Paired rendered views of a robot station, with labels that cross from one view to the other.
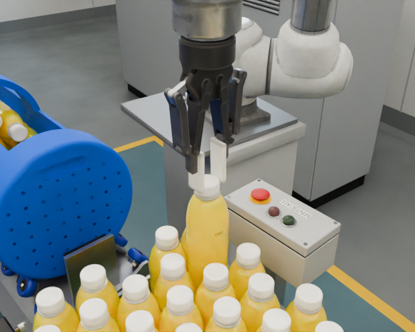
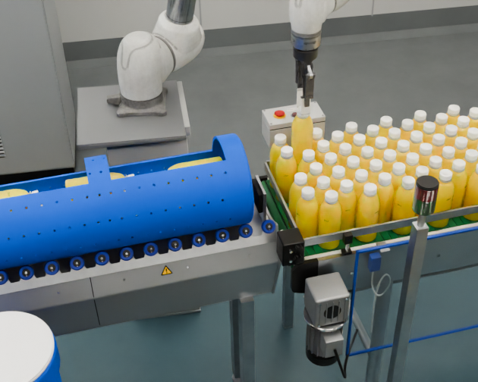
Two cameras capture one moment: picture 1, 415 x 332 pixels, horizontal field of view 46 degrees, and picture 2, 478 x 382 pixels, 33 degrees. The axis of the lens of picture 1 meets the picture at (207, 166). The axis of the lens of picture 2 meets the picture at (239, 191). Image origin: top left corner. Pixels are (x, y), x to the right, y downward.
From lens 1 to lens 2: 2.23 m
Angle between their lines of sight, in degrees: 50
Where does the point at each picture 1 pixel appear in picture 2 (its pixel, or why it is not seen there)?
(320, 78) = (198, 45)
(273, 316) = (357, 137)
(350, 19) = not seen: outside the picture
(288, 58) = (183, 42)
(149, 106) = (95, 133)
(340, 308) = not seen: hidden behind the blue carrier
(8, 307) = (227, 262)
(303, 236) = (316, 114)
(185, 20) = (312, 44)
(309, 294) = (352, 125)
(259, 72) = (170, 61)
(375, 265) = not seen: hidden behind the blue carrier
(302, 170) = (56, 144)
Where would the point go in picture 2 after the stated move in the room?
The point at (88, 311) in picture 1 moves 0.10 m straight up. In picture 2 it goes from (325, 180) to (326, 154)
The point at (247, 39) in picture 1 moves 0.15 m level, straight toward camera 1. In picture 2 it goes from (158, 44) to (193, 55)
